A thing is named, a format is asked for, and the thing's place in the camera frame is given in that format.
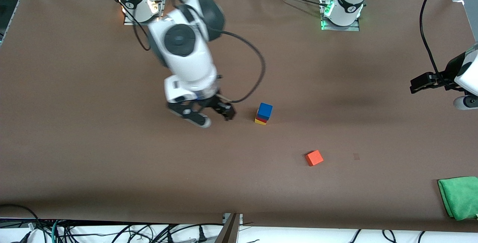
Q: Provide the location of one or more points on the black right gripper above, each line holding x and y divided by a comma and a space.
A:
214, 103

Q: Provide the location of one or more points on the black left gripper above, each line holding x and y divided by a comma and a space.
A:
449, 74

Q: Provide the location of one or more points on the red wooden block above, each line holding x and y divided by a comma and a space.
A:
261, 119

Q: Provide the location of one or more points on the blue wooden block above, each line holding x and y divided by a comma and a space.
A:
264, 111

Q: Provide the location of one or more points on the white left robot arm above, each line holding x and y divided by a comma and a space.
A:
349, 0

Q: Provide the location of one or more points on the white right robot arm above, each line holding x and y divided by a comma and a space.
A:
186, 52

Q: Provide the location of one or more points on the yellow wooden block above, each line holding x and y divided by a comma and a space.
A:
260, 122

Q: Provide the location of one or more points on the orange wooden block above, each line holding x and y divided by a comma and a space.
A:
314, 158

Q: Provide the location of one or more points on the green folded cloth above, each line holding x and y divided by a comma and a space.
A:
461, 197

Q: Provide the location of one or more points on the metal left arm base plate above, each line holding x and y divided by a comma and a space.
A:
354, 27

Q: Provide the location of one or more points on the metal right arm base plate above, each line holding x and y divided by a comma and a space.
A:
129, 21

